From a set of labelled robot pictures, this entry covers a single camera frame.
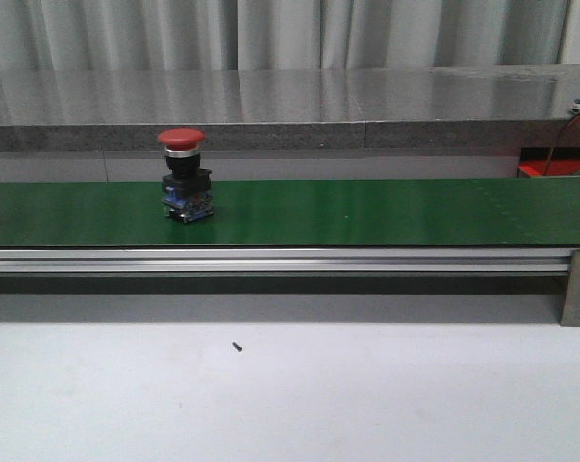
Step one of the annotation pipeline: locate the red mushroom push button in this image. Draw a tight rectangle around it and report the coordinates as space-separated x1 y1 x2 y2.
158 127 214 223

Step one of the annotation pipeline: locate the grey pleated curtain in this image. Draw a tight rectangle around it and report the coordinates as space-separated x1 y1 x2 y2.
0 0 570 71

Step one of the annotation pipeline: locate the green conveyor belt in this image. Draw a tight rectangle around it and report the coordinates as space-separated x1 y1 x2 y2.
0 177 580 247

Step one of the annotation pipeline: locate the aluminium conveyor frame rail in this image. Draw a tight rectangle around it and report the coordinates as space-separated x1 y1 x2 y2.
0 247 573 273

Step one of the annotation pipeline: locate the grey stone shelf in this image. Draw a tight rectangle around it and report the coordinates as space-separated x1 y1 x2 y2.
0 65 580 151

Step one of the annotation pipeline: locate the red plastic bin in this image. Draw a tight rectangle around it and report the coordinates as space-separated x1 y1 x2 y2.
517 147 580 178

